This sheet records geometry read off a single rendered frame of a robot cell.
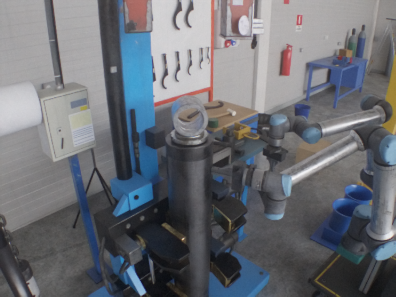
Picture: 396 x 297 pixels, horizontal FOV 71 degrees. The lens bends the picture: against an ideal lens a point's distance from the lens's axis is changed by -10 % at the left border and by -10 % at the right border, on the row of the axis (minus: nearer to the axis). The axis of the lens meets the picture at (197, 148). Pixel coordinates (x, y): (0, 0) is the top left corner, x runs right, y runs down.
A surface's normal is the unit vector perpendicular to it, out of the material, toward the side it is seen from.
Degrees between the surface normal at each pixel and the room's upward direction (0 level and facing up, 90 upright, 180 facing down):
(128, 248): 0
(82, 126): 90
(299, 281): 0
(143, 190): 90
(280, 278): 0
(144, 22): 90
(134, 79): 90
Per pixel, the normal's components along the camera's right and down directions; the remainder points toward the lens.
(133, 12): 0.15, 0.44
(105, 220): 0.00, -0.89
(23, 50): 0.72, 0.31
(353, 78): -0.70, 0.33
